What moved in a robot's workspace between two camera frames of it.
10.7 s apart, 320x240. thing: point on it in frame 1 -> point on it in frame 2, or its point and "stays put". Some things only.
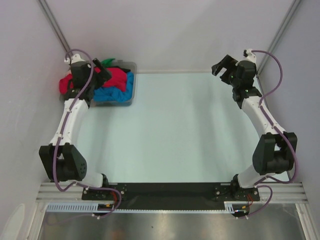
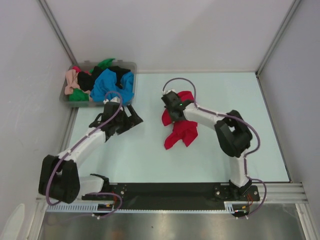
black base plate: (170, 195) stays put
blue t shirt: (113, 94) stays put
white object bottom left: (13, 224) stays put
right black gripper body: (234, 82) -> (172, 116)
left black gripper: (102, 76) -> (133, 120)
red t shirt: (117, 82) -> (183, 129)
